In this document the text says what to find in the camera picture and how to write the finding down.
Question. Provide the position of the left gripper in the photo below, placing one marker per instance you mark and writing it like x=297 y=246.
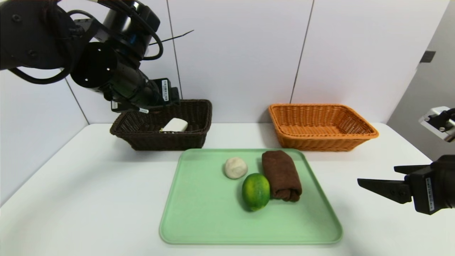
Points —
x=165 y=90

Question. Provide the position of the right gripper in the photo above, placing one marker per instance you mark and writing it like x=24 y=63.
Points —
x=427 y=191

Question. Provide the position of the white soap bar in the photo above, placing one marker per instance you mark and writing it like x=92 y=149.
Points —
x=175 y=125

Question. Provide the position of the white round bun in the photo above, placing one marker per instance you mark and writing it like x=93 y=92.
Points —
x=235 y=168

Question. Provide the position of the dark brown wicker basket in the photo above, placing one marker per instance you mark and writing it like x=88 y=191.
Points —
x=160 y=142

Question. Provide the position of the orange wicker basket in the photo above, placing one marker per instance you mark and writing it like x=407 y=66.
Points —
x=320 y=144

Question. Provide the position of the thin black zip tie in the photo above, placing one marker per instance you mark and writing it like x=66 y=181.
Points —
x=174 y=36

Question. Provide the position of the folded brown towel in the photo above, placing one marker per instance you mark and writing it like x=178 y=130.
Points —
x=281 y=174

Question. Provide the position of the light green plastic tray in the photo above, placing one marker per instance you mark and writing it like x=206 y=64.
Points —
x=284 y=224

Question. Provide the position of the green lime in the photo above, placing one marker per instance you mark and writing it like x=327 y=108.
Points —
x=255 y=192

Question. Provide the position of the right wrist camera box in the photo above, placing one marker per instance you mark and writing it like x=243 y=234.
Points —
x=435 y=122

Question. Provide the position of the dark wall fixture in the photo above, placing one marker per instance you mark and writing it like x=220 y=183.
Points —
x=427 y=56

